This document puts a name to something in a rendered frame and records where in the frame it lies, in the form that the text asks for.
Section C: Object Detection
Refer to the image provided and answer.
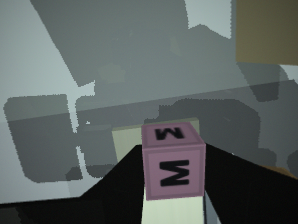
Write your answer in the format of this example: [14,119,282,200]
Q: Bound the pink block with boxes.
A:
[142,122,206,201]

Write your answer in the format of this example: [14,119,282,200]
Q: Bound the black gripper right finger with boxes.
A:
[204,143,298,224]

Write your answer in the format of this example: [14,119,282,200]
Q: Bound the tan cube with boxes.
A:
[259,165,298,179]

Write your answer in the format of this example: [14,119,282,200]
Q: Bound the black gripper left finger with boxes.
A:
[0,144,145,224]

